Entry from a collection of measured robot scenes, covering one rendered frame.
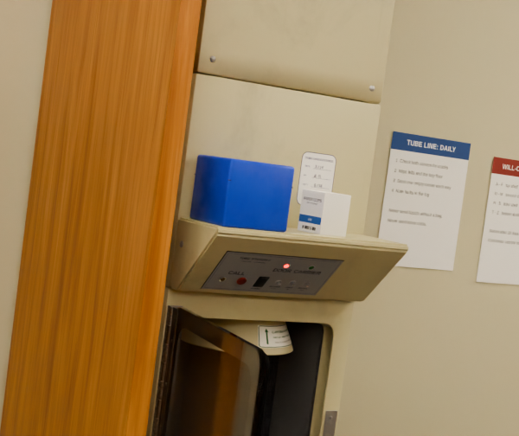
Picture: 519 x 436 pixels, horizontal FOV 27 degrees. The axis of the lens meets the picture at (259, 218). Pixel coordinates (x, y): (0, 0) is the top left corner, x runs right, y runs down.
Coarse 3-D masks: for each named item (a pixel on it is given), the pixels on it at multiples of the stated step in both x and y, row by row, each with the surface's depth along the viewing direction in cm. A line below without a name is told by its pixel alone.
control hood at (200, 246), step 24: (192, 240) 146; (216, 240) 142; (240, 240) 143; (264, 240) 145; (288, 240) 147; (312, 240) 148; (336, 240) 150; (360, 240) 153; (384, 240) 158; (192, 264) 145; (216, 264) 146; (360, 264) 156; (384, 264) 158; (192, 288) 149; (336, 288) 160; (360, 288) 162
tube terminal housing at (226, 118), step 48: (192, 96) 150; (240, 96) 153; (288, 96) 157; (192, 144) 150; (240, 144) 154; (288, 144) 158; (336, 144) 162; (192, 192) 151; (336, 192) 163; (336, 336) 166; (336, 384) 167
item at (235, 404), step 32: (192, 320) 143; (192, 352) 142; (224, 352) 132; (256, 352) 123; (192, 384) 141; (224, 384) 131; (256, 384) 122; (192, 416) 139; (224, 416) 130; (256, 416) 122
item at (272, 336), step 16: (208, 320) 163; (224, 320) 162; (240, 320) 162; (256, 320) 163; (240, 336) 161; (256, 336) 162; (272, 336) 163; (288, 336) 167; (272, 352) 162; (288, 352) 165
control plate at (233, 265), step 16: (224, 256) 145; (240, 256) 146; (256, 256) 147; (272, 256) 148; (288, 256) 149; (224, 272) 148; (240, 272) 149; (256, 272) 150; (272, 272) 151; (288, 272) 153; (304, 272) 154; (320, 272) 155; (208, 288) 150; (224, 288) 151; (240, 288) 152; (256, 288) 154; (272, 288) 155; (288, 288) 156; (304, 288) 157; (320, 288) 158
